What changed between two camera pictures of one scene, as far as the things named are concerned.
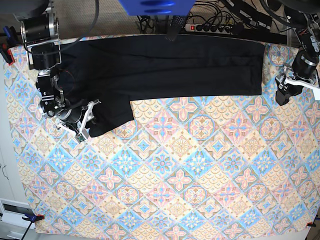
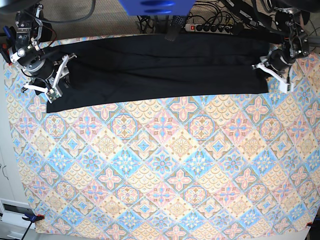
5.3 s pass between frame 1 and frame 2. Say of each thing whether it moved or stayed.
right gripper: moved
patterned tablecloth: stayed
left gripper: moved
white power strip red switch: stayed
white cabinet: stayed
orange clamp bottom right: stayed
